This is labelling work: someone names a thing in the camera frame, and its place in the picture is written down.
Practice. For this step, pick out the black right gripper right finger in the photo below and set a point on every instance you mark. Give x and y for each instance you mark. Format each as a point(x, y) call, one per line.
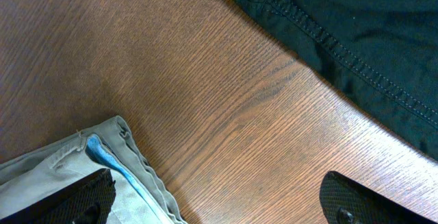
point(345, 201)

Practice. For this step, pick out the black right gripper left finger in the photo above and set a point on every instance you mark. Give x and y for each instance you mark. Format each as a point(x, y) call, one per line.
point(88, 200)

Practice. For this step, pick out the khaki green shorts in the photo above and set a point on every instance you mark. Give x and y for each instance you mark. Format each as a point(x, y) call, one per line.
point(141, 196)

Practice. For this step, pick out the black folded garment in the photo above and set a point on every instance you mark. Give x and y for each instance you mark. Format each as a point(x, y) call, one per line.
point(382, 54)

